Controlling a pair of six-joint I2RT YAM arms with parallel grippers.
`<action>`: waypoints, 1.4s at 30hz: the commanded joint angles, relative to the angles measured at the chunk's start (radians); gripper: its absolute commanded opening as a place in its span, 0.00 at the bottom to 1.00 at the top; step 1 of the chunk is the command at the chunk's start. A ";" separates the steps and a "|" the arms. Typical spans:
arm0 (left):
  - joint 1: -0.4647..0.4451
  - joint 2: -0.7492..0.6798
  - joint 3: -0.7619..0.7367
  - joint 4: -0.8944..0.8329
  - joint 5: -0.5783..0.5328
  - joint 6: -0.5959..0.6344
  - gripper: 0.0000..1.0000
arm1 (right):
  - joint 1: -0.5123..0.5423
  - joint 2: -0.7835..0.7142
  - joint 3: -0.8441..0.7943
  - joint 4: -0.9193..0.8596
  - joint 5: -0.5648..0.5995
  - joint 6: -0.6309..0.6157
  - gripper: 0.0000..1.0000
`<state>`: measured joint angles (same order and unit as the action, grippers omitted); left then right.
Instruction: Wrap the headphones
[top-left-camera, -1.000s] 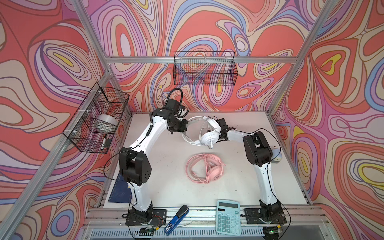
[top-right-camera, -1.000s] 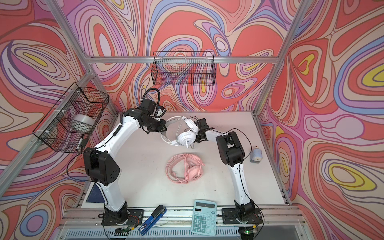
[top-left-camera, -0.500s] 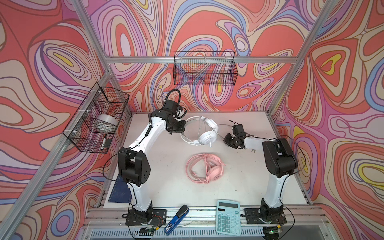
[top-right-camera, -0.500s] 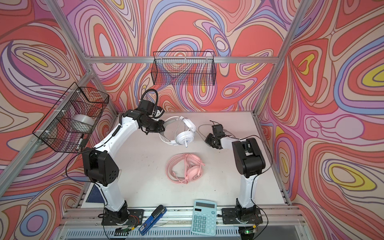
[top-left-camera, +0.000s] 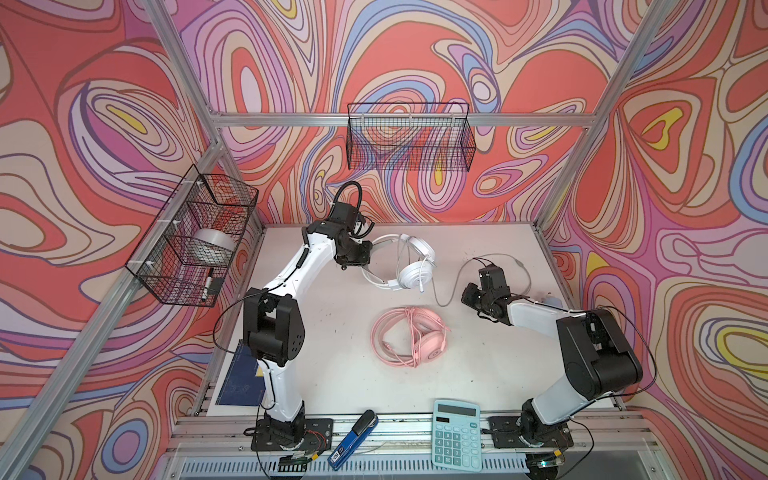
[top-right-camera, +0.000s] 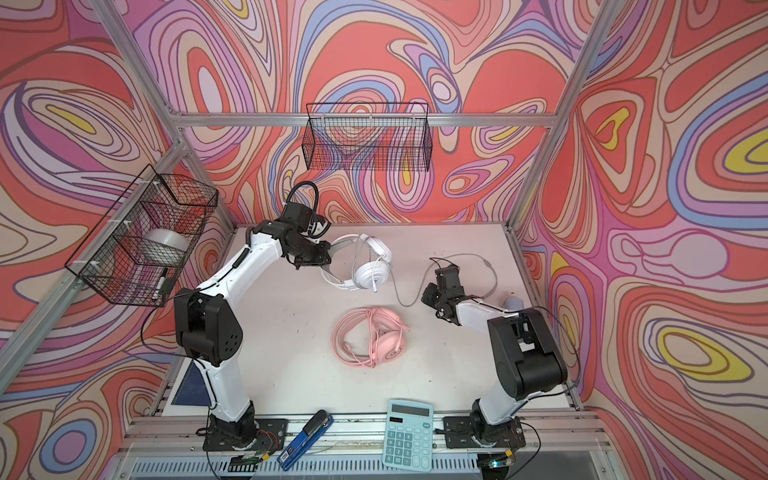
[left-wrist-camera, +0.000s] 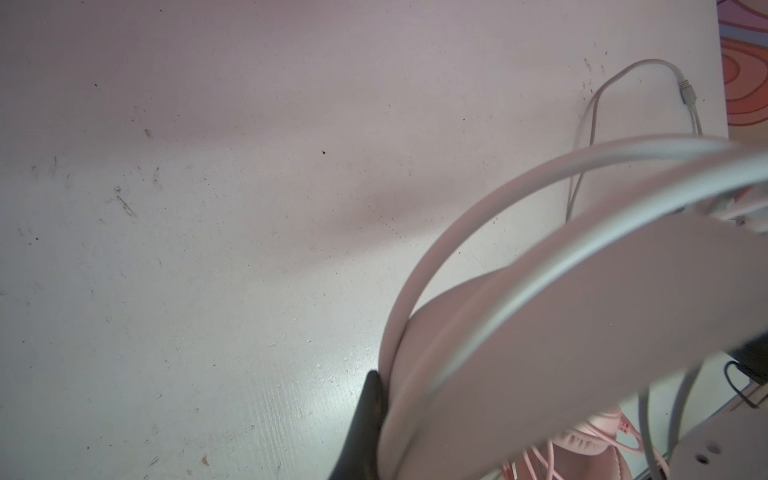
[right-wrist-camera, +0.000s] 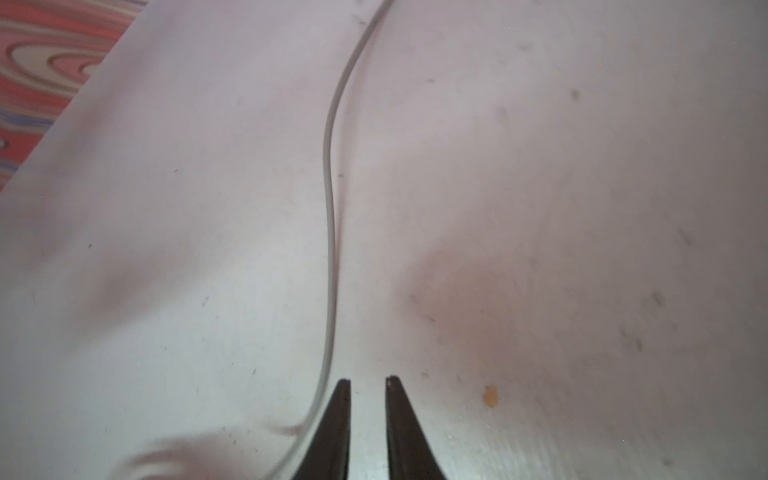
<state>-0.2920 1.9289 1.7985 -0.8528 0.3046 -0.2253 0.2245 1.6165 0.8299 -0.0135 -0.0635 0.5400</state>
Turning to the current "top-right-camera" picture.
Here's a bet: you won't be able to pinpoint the grey headphone cable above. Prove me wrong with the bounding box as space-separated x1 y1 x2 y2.
376 251 499 308

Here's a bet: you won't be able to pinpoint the pink cat-ear headphones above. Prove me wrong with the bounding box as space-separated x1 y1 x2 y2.
331 306 411 369

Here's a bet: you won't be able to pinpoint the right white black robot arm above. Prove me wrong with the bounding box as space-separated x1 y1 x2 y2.
421 263 568 448

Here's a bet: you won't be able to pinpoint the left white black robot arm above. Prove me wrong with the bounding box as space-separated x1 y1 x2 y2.
174 201 331 450

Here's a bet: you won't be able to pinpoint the grey tape roll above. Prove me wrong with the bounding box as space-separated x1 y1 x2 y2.
140 228 189 267

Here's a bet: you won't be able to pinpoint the teal calculator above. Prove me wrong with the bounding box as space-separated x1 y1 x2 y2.
382 399 434 473

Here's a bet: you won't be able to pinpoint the blue black stapler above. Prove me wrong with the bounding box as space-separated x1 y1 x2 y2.
278 409 334 471

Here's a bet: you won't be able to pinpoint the dark blue booklet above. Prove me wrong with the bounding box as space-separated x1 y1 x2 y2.
170 361 210 407

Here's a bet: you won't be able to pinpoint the rear black wire basket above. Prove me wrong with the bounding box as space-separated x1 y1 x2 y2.
301 101 433 173

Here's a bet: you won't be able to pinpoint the black wire basket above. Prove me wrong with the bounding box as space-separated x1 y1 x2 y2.
301 101 433 173
65 166 219 306

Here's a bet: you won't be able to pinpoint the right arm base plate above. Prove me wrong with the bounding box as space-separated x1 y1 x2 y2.
442 412 526 451

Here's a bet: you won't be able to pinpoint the left black wire basket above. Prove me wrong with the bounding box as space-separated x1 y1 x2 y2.
65 166 219 306

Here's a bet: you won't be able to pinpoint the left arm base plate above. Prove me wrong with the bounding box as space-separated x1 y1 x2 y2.
203 416 288 453

